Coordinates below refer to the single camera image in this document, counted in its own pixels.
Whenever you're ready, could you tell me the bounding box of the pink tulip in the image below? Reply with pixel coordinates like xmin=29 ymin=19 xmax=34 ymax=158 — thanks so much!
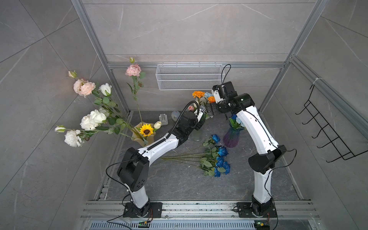
xmin=188 ymin=105 xmax=195 ymax=112

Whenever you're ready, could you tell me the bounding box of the yellow wavy glass vase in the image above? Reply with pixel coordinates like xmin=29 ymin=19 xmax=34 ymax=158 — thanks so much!
xmin=131 ymin=122 xmax=156 ymax=147

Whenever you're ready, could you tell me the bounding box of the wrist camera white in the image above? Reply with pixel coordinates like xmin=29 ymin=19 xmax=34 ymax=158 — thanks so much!
xmin=196 ymin=105 xmax=207 ymax=123
xmin=212 ymin=84 xmax=227 ymax=104

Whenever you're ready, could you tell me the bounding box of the orange carnation small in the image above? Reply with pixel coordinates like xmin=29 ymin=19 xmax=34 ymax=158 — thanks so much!
xmin=192 ymin=91 xmax=205 ymax=99

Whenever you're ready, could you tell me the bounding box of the small grey round vase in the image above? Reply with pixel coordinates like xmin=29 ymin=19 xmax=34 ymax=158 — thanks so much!
xmin=171 ymin=111 xmax=181 ymax=123

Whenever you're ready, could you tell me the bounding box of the peach rose pair top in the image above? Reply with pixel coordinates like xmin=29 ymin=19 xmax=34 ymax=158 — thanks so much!
xmin=73 ymin=79 xmax=96 ymax=97

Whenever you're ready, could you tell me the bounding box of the blue rose picked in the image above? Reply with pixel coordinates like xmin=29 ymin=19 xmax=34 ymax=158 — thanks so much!
xmin=161 ymin=157 xmax=225 ymax=169
xmin=202 ymin=134 xmax=220 ymax=147
xmin=162 ymin=146 xmax=229 ymax=159

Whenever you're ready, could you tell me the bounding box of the cream tulip bud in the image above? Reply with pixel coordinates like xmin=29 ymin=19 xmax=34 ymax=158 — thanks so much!
xmin=154 ymin=121 xmax=162 ymax=129

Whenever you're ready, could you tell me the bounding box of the small yellow sunflower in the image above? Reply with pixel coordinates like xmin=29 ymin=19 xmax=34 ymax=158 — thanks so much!
xmin=140 ymin=124 xmax=154 ymax=137

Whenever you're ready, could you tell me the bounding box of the light blue carnation middle vase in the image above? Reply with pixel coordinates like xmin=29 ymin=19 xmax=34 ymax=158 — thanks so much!
xmin=204 ymin=92 xmax=213 ymax=98

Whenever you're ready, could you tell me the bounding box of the white rose tall stem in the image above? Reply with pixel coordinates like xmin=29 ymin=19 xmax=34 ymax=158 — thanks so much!
xmin=99 ymin=83 xmax=112 ymax=97

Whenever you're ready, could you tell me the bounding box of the pink rose middle left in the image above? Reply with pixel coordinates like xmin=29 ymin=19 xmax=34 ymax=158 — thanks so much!
xmin=125 ymin=64 xmax=142 ymax=77

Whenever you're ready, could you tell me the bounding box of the black corrugated cable conduit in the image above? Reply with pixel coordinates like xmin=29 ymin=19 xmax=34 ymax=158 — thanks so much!
xmin=143 ymin=100 xmax=200 ymax=151

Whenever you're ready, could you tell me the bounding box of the small white rose left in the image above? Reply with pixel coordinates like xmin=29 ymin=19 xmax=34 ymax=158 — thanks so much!
xmin=64 ymin=129 xmax=83 ymax=147

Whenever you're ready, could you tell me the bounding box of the black wire hook rack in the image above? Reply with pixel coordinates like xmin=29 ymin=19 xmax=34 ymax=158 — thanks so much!
xmin=295 ymin=85 xmax=368 ymax=163

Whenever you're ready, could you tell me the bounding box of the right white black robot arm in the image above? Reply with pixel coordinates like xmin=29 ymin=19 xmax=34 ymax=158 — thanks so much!
xmin=212 ymin=90 xmax=286 ymax=217

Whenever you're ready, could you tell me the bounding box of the small white plastic bracket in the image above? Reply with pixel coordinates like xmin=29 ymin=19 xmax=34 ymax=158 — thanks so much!
xmin=159 ymin=114 xmax=169 ymax=126

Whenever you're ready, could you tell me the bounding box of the metal base rail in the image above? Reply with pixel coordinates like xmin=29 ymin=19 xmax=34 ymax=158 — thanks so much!
xmin=79 ymin=200 xmax=320 ymax=230

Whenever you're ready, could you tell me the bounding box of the purple glass vase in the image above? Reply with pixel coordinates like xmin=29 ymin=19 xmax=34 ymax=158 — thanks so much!
xmin=223 ymin=127 xmax=244 ymax=148

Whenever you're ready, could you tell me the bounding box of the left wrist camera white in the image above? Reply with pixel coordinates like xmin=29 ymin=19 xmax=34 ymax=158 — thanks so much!
xmin=196 ymin=105 xmax=207 ymax=123

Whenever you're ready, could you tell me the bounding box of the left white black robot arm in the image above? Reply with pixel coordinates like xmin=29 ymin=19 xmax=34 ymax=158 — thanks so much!
xmin=117 ymin=106 xmax=206 ymax=217

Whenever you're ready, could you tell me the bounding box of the clear green glass vase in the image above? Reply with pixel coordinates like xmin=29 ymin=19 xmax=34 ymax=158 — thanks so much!
xmin=190 ymin=129 xmax=203 ymax=141

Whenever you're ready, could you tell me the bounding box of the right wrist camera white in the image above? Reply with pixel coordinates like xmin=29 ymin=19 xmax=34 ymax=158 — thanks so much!
xmin=212 ymin=84 xmax=227 ymax=104

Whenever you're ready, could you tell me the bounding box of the orange carnation large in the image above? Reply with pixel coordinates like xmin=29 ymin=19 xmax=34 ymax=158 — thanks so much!
xmin=208 ymin=96 xmax=216 ymax=104

